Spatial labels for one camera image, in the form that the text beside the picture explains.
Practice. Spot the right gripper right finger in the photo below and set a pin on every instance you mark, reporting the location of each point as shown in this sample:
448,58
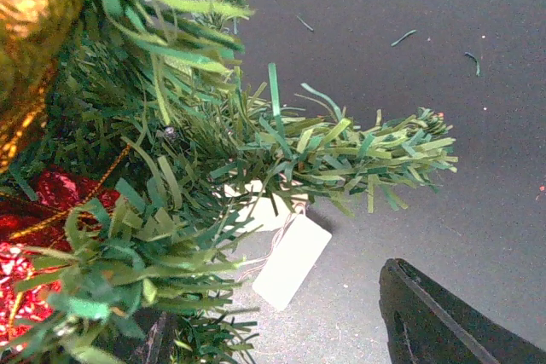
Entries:
428,324

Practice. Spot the small green christmas tree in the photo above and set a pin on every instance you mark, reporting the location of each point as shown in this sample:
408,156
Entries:
148,100

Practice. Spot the gold gift box ornament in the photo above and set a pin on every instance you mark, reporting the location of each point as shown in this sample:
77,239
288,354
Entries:
32,35

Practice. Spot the clear battery box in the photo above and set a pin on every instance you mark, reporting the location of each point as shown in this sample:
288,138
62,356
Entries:
291,261

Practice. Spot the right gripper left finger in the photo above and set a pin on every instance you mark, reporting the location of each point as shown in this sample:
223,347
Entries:
155,348

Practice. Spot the red gift box ornament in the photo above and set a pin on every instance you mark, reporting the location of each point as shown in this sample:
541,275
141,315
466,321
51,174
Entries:
39,223

